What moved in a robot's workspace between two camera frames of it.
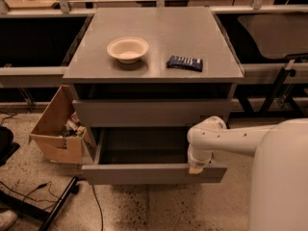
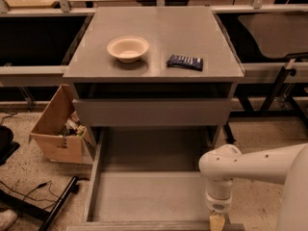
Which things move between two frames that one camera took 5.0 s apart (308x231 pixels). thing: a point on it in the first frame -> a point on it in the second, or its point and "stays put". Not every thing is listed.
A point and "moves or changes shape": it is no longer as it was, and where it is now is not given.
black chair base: x=8 y=146 stays put
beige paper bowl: x=127 y=49 stays put
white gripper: x=198 y=161 -> x=218 y=204
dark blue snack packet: x=184 y=63 stays put
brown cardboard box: x=60 y=134 stays put
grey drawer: x=146 y=156 moves or changes shape
